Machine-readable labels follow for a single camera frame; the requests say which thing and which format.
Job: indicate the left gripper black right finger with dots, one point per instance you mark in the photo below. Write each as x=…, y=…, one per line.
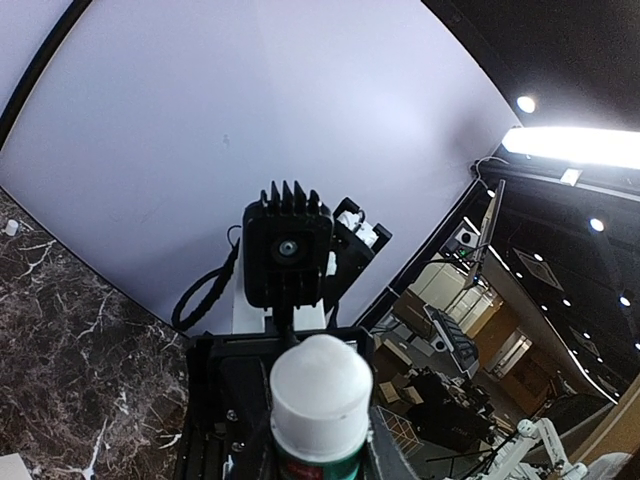
x=383, y=459

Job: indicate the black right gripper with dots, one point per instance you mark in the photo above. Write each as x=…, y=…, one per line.
x=228, y=379

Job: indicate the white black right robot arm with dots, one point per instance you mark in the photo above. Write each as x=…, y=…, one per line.
x=355, y=244

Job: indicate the black left corner frame post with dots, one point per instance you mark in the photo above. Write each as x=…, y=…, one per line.
x=38, y=64

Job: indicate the green white glue stick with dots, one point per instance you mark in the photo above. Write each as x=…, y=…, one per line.
x=321, y=391

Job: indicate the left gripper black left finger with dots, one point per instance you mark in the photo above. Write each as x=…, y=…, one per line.
x=259, y=463

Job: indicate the cream paper envelope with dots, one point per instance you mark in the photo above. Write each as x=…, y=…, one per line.
x=12, y=467

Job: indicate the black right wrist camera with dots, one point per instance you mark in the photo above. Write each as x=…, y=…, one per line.
x=287, y=235

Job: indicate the white glue stick cap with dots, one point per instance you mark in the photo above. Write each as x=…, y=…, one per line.
x=12, y=227

